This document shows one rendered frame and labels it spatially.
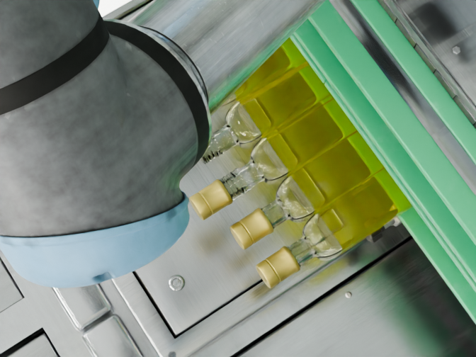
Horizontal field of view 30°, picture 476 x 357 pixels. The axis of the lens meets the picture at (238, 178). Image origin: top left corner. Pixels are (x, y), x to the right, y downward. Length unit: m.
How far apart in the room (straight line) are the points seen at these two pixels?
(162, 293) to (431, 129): 0.43
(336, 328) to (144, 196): 0.77
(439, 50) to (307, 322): 0.43
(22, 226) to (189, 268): 0.73
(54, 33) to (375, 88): 0.61
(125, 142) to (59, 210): 0.05
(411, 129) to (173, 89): 0.52
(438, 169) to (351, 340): 0.34
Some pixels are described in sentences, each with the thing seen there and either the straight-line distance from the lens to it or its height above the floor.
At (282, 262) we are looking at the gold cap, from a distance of 1.08.
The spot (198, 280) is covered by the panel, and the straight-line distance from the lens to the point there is 1.22.
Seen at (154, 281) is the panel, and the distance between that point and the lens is 1.22.
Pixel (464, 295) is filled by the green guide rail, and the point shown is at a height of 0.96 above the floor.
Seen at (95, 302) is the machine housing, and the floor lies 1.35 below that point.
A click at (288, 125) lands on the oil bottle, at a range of 1.12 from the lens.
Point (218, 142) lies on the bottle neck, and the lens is 1.12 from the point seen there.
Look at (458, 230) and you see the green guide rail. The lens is 1.08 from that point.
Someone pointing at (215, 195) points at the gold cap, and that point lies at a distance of 1.10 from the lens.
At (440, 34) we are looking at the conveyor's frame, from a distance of 1.05.
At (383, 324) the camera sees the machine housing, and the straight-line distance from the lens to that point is 1.27.
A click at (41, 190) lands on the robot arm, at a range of 0.49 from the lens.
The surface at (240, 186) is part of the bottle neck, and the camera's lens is 1.11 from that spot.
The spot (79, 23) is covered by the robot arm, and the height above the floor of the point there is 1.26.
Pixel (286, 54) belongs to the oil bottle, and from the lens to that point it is 1.15.
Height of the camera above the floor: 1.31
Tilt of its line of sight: 10 degrees down
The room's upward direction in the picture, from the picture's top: 122 degrees counter-clockwise
